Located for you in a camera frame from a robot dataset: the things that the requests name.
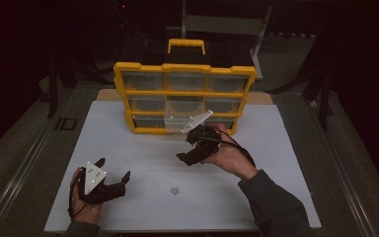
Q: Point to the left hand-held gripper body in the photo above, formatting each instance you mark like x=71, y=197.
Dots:
x=93, y=176

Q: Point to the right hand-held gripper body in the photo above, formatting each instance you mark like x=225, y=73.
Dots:
x=204, y=138

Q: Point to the clear plastic drawer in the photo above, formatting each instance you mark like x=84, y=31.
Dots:
x=174, y=125

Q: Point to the small metal screws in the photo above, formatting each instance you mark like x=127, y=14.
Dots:
x=174, y=190

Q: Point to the yellow plastic organizer cabinet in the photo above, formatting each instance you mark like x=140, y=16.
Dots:
x=184, y=68

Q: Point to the person's right hand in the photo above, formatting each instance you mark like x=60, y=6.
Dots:
x=230, y=158

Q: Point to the person's left hand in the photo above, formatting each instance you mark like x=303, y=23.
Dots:
x=89, y=212

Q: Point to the white board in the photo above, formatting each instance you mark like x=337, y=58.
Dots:
x=151, y=158

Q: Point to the set of clear drawers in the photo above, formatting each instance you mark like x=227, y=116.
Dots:
x=143, y=80

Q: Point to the black tripod stand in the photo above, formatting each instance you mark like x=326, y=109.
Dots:
x=52, y=92
x=324, y=105

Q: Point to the grey metal stand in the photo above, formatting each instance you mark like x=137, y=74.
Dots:
x=223, y=24

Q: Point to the metal floor rail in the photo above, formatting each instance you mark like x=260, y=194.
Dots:
x=342, y=171
x=23, y=166

